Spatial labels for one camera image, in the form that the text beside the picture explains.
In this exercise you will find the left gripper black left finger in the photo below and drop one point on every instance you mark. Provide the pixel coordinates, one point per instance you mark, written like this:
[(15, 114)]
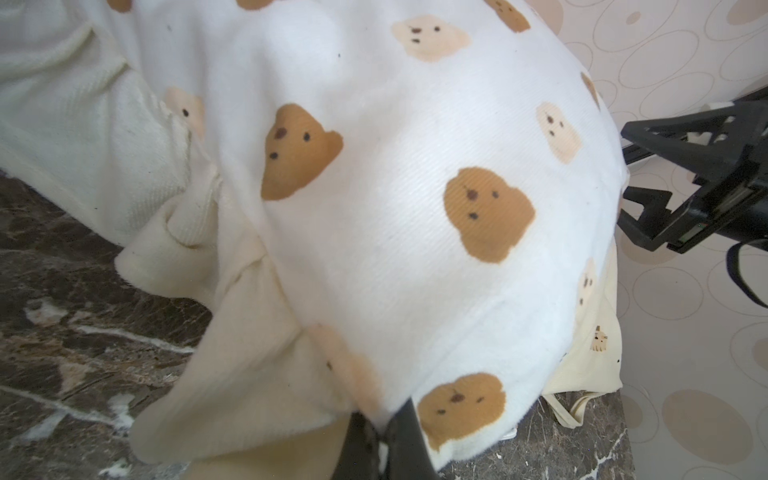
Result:
[(359, 457)]

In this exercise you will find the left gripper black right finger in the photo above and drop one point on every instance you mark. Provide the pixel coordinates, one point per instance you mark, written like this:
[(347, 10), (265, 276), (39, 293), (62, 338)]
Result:
[(408, 457)]

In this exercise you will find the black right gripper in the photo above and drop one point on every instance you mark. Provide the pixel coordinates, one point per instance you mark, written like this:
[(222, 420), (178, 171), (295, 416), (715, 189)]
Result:
[(710, 144)]

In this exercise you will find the cream animal print pillow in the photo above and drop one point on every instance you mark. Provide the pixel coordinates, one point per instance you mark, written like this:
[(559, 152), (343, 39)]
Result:
[(592, 366)]

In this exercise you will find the white bear print pillow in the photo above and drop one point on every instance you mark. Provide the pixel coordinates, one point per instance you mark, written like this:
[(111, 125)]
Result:
[(385, 205)]

